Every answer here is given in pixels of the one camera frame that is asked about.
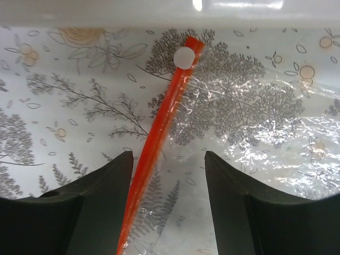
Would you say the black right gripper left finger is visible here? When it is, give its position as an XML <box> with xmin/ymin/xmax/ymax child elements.
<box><xmin>1</xmin><ymin>151</ymin><xmax>133</xmax><ymax>254</ymax></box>

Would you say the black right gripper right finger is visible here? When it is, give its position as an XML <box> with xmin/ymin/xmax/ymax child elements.
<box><xmin>205</xmin><ymin>151</ymin><xmax>339</xmax><ymax>254</ymax></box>

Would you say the clear zip top bag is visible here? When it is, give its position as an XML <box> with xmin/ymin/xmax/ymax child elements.
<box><xmin>123</xmin><ymin>30</ymin><xmax>339</xmax><ymax>254</ymax></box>

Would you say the white plastic fruit basket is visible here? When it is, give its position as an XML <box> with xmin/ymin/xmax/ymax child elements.
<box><xmin>1</xmin><ymin>0</ymin><xmax>339</xmax><ymax>28</ymax></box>

